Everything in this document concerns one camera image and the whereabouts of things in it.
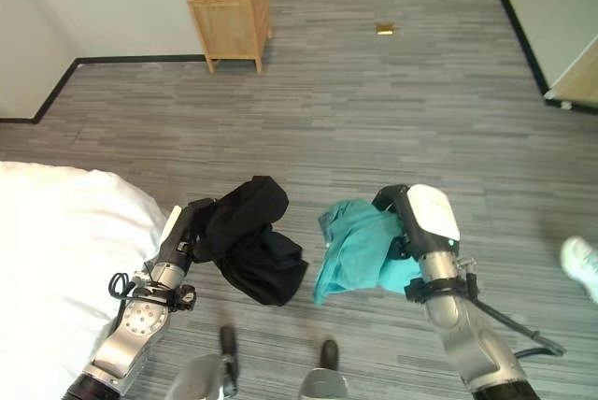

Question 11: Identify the wooden nightstand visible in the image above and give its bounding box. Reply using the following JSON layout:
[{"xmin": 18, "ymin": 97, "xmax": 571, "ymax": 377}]
[{"xmin": 186, "ymin": 0, "xmax": 273, "ymax": 75}]

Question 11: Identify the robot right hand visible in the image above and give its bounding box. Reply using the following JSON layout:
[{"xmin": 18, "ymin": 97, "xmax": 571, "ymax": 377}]
[{"xmin": 371, "ymin": 183, "xmax": 462, "ymax": 264}]

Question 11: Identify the teal garment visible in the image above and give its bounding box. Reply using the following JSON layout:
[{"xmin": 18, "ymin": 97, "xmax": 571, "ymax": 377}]
[{"xmin": 311, "ymin": 198, "xmax": 420, "ymax": 306}]

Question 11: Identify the black garment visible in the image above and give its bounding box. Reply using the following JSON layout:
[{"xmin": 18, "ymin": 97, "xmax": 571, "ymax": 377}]
[{"xmin": 191, "ymin": 175, "xmax": 309, "ymax": 307}]

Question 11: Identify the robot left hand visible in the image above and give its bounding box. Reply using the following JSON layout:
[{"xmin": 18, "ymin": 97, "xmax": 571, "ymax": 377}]
[{"xmin": 155, "ymin": 198, "xmax": 217, "ymax": 266}]

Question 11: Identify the white bed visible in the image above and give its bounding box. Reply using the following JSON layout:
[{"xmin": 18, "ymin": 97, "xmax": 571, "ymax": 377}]
[{"xmin": 0, "ymin": 160, "xmax": 170, "ymax": 400}]

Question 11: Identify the person's foot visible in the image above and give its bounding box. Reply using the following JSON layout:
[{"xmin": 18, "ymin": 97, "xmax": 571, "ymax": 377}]
[{"xmin": 559, "ymin": 236, "xmax": 598, "ymax": 306}]

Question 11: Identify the white cabinet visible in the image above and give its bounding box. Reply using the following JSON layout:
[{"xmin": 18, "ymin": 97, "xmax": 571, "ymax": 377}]
[{"xmin": 497, "ymin": 0, "xmax": 598, "ymax": 115}]

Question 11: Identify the robot right leg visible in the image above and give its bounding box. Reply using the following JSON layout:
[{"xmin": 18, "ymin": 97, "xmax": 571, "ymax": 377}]
[{"xmin": 298, "ymin": 338, "xmax": 351, "ymax": 400}]

